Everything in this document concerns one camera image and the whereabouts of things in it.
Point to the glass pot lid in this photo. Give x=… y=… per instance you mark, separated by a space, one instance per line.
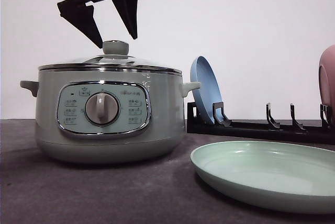
x=114 y=57

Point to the green plate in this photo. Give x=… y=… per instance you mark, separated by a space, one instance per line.
x=294 y=176

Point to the black dish rack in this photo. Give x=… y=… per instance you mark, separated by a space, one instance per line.
x=270 y=130

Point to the green electric steamer pot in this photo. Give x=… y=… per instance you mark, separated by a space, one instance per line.
x=112 y=108

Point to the blue plate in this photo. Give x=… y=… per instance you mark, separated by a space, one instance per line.
x=209 y=91

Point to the pink plate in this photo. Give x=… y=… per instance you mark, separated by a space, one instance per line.
x=326 y=80

